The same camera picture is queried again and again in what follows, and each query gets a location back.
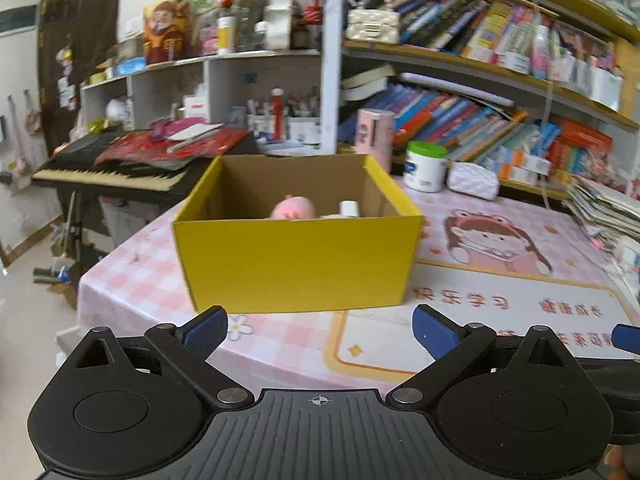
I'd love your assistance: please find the white charger plug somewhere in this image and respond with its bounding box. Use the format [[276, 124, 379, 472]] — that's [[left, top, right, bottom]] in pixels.
[[338, 200, 360, 218]]

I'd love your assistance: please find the pink plush bird toy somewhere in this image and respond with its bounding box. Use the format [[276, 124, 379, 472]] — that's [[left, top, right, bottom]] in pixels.
[[270, 195, 317, 220]]

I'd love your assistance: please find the stack of paper books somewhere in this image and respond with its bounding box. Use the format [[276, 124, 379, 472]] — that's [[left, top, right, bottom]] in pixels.
[[564, 177, 640, 252]]

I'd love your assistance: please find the yellow cardboard box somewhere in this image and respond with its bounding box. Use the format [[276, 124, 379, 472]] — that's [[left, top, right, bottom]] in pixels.
[[172, 154, 423, 314]]

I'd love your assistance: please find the white quilted pearl purse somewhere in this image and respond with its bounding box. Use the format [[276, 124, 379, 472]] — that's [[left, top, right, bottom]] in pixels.
[[447, 162, 500, 202]]

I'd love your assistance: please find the white jar green lid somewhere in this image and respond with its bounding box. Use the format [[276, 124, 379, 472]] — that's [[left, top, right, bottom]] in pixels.
[[404, 141, 448, 193]]

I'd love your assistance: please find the lower orange white box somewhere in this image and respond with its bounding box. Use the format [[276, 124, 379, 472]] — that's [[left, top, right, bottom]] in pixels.
[[492, 162, 538, 185]]

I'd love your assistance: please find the orange white box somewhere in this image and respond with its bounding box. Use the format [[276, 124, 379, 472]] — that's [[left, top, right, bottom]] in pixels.
[[492, 162, 538, 185], [498, 148, 551, 177]]

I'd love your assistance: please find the upper orange white box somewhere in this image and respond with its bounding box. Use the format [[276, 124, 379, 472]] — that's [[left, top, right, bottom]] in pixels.
[[498, 148, 551, 177]]

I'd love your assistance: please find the red dictionary box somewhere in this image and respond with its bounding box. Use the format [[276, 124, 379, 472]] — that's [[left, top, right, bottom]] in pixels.
[[559, 119, 613, 153]]

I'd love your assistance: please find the red packets pile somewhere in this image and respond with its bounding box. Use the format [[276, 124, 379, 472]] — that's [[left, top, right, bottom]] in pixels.
[[93, 119, 259, 170]]

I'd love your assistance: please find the black electronic keyboard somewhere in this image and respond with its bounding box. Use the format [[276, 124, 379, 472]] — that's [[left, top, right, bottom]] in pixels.
[[32, 128, 259, 205]]

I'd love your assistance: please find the pink cylindrical humidifier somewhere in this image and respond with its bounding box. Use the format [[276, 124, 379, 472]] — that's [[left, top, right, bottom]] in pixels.
[[355, 108, 395, 172]]

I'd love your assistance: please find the white pen holder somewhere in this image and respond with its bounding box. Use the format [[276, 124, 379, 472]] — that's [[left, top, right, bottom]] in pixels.
[[589, 67, 623, 112]]

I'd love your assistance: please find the white cubby shelf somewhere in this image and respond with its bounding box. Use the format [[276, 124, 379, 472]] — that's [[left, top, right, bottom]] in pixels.
[[80, 50, 322, 130]]

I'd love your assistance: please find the red santa pen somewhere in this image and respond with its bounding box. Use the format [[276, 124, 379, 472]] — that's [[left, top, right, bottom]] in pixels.
[[271, 88, 283, 142]]

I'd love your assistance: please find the white wooden bookshelf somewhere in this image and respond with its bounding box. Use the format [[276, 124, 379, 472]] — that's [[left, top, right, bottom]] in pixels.
[[321, 0, 639, 170]]

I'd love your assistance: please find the white yellow label bottle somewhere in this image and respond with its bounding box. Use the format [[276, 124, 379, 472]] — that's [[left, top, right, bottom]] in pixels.
[[217, 14, 236, 55]]

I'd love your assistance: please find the fortune god figure box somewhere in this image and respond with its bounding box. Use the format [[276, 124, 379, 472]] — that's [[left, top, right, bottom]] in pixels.
[[142, 0, 191, 65]]

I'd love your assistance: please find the white ribbon roll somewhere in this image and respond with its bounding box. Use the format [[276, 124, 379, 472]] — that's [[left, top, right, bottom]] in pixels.
[[264, 0, 294, 51]]

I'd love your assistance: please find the dark wooden door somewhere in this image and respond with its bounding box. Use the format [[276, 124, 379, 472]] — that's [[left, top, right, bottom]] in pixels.
[[37, 0, 118, 152]]

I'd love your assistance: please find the white charging cable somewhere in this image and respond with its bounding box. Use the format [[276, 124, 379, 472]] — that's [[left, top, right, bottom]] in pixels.
[[519, 0, 557, 212]]

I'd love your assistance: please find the cream pearl handle handbag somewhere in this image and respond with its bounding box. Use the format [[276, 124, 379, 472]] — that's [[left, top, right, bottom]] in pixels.
[[345, 0, 400, 44]]

